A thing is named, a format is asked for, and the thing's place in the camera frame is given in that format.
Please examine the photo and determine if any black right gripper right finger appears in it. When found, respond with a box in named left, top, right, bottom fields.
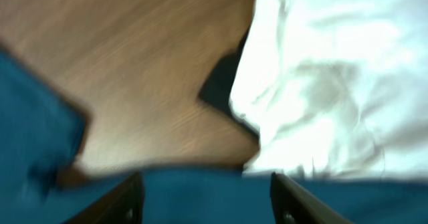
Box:
left=270, top=173, right=352, bottom=224

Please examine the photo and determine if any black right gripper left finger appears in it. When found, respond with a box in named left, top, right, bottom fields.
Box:
left=65, top=173, right=144, bottom=224

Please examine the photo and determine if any blue t-shirt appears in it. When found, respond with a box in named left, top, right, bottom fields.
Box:
left=1, top=53, right=427, bottom=223

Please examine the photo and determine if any white crumpled garment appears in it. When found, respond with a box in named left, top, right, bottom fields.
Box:
left=229, top=0, right=427, bottom=180

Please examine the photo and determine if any black folded garment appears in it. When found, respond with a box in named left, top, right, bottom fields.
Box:
left=197, top=29, right=258, bottom=138

